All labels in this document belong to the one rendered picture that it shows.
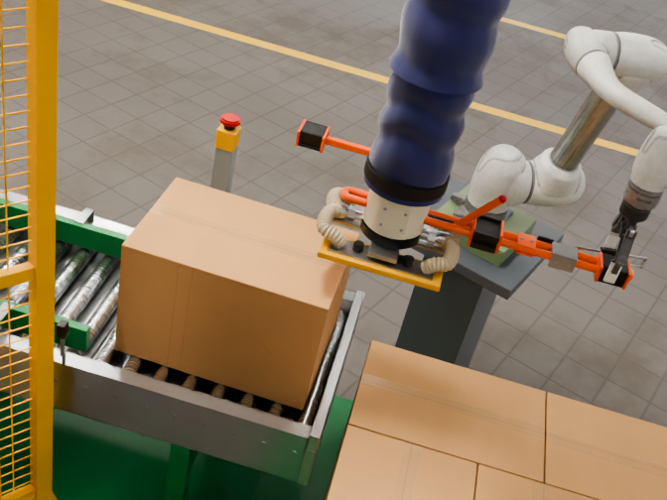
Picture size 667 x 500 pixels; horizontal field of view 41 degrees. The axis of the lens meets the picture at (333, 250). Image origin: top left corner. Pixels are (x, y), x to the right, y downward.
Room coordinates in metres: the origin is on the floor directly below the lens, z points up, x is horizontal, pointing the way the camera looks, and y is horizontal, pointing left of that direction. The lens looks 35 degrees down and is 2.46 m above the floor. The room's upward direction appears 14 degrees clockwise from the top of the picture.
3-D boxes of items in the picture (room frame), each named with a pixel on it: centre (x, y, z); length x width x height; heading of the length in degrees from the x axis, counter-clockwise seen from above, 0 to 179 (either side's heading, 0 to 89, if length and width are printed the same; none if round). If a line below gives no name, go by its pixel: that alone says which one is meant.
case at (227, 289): (2.08, 0.25, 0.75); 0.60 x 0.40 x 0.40; 84
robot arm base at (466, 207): (2.76, -0.48, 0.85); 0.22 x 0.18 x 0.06; 72
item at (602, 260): (2.00, -0.74, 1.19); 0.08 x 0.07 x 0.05; 86
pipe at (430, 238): (2.05, -0.14, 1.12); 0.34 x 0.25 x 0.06; 86
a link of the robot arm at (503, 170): (2.75, -0.51, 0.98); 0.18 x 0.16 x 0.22; 106
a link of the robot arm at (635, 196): (2.02, -0.73, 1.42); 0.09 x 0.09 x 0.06
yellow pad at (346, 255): (1.96, -0.13, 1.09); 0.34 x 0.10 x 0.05; 86
